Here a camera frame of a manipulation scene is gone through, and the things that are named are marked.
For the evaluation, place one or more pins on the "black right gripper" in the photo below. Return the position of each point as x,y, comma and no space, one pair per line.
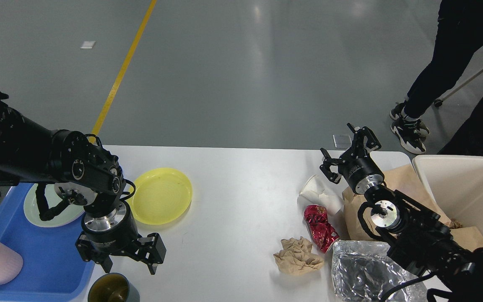
355,166

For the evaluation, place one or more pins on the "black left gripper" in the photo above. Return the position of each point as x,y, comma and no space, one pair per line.
116,234

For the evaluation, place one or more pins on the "dark teal mug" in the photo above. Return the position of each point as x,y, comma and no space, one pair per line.
113,287

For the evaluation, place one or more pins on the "yellow plastic plate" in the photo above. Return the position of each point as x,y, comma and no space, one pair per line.
162,195

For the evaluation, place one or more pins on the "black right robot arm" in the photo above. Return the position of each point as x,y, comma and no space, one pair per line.
418,241

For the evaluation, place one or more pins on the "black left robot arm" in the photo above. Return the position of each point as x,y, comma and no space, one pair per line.
72,168

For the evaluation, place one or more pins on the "crushed white paper cup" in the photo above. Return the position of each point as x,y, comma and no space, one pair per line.
316,191

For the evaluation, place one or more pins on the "brown paper bag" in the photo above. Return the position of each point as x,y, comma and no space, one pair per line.
405,180

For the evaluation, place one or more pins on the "pale green plate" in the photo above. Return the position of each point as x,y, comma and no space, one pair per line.
30,209

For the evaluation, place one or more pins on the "blue plastic tray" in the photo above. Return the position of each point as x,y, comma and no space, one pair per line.
53,270

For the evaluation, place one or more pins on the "red crumpled foil wrapper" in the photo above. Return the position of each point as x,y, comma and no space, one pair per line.
322,232

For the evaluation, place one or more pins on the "silver foil bag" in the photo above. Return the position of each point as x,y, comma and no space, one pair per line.
362,272

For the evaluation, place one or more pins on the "crumpled brown paper ball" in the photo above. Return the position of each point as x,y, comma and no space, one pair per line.
296,257

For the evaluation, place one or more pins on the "white plastic bin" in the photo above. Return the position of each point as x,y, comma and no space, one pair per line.
456,185

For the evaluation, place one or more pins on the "person in dark trousers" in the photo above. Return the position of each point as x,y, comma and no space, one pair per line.
459,36

